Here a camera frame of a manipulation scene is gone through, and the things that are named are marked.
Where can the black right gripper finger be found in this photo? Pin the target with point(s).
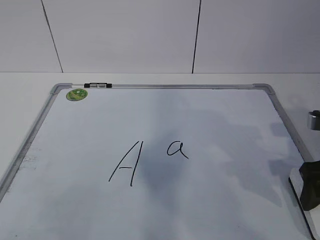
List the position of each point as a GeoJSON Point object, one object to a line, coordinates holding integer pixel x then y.
{"type": "Point", "coordinates": [310, 194]}

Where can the white rectangular board eraser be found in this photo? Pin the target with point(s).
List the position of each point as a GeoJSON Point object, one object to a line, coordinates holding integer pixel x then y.
{"type": "Point", "coordinates": [311, 217]}

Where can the green round magnet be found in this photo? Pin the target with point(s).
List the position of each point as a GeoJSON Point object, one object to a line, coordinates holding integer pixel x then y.
{"type": "Point", "coordinates": [76, 95]}

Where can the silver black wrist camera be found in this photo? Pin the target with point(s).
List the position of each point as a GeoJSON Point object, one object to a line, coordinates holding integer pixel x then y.
{"type": "Point", "coordinates": [313, 120]}

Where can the white board with aluminium frame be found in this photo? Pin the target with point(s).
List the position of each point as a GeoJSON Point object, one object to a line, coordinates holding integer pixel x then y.
{"type": "Point", "coordinates": [133, 163]}

